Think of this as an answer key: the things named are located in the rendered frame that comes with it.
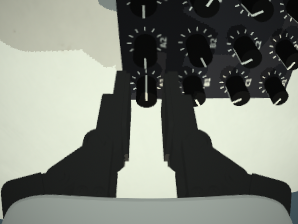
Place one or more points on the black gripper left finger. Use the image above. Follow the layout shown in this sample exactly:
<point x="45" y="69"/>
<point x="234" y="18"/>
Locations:
<point x="89" y="170"/>

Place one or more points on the black knob box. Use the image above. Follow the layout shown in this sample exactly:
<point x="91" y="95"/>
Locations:
<point x="185" y="39"/>

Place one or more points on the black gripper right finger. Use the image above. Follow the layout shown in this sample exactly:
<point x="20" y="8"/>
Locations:
<point x="189" y="152"/>

